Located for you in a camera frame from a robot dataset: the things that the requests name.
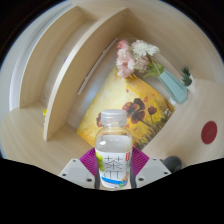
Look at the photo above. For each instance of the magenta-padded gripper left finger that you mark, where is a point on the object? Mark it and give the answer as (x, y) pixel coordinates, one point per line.
(80, 171)

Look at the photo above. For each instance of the light wooden shelf unit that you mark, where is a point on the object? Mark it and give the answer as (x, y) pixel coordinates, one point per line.
(70, 86)

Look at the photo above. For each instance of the small potted green plant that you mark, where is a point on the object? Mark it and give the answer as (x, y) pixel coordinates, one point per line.
(188, 81)

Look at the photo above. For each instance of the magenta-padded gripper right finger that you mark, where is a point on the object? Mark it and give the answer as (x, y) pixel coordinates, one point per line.
(148, 170)

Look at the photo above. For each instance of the clear plastic drink bottle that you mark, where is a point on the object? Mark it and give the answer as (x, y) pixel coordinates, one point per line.
(113, 150)

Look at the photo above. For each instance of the teal faceted vase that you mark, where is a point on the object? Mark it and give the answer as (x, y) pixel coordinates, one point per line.
(175, 87)

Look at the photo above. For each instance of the pink and white flower bouquet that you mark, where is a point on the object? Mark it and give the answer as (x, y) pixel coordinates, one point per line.
(131, 58)

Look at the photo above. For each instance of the yellow poppy flower painting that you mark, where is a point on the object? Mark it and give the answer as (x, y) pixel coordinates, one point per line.
(113, 96)

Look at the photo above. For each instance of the grey cup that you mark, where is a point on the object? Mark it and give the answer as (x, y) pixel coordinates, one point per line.
(173, 164)

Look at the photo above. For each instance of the white light strip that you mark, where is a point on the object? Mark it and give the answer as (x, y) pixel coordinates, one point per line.
(96, 71)

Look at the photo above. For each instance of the flat round red coaster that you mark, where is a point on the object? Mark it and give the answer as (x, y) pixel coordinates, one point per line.
(209, 132)

